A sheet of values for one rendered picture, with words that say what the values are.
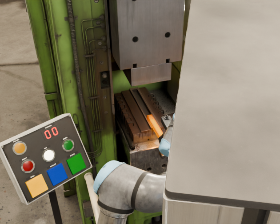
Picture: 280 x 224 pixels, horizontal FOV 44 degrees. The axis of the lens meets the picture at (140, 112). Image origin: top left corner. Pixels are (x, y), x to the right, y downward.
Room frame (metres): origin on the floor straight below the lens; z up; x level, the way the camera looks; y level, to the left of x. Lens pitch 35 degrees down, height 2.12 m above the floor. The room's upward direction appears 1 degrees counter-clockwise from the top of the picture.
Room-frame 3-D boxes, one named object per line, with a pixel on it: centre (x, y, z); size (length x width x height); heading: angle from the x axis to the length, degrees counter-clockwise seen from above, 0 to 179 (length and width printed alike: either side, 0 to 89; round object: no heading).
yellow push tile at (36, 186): (1.06, 0.45, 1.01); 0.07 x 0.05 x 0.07; 131
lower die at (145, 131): (1.65, 0.00, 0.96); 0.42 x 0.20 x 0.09; 16
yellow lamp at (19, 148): (1.12, 0.51, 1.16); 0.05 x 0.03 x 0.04; 106
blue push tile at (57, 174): (1.12, 0.37, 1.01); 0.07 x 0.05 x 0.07; 131
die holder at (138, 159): (1.68, -0.05, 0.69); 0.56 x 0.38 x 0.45; 16
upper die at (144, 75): (1.65, 0.00, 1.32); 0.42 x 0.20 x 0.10; 16
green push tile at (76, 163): (1.19, 0.30, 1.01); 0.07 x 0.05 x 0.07; 131
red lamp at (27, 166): (1.09, 0.48, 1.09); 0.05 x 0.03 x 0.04; 106
